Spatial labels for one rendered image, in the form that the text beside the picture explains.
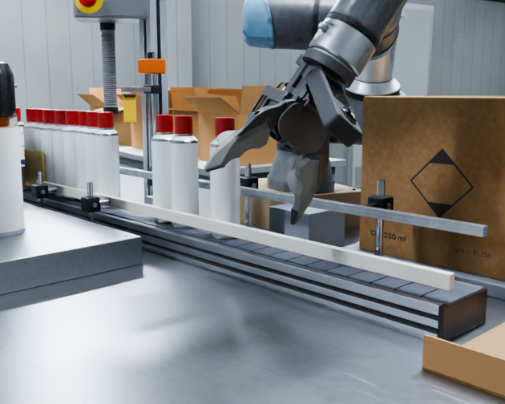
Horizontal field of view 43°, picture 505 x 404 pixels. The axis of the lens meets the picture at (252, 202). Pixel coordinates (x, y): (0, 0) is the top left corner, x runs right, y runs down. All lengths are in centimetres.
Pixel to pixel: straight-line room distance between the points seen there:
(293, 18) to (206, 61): 560
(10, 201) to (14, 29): 474
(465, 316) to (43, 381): 50
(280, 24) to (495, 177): 38
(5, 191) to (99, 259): 21
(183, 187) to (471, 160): 50
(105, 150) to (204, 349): 70
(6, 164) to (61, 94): 479
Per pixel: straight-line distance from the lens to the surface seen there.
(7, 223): 118
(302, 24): 92
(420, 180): 106
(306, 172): 81
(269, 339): 79
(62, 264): 106
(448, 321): 81
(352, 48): 80
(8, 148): 117
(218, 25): 660
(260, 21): 93
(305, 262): 94
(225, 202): 107
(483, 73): 936
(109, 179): 138
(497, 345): 82
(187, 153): 115
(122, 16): 149
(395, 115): 108
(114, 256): 110
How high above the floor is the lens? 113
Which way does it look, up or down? 10 degrees down
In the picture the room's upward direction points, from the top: straight up
